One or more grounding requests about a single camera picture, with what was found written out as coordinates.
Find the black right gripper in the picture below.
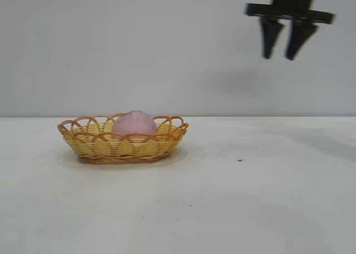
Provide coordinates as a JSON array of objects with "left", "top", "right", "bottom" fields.
[{"left": 244, "top": 0, "right": 335, "bottom": 61}]

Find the pink peach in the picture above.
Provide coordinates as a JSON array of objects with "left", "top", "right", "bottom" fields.
[{"left": 111, "top": 110, "right": 157, "bottom": 140}]

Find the woven yellow wicker basket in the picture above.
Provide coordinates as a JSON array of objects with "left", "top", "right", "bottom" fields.
[{"left": 57, "top": 112, "right": 189, "bottom": 165}]

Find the white tablecloth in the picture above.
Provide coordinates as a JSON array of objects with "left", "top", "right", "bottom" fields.
[{"left": 0, "top": 116, "right": 356, "bottom": 254}]

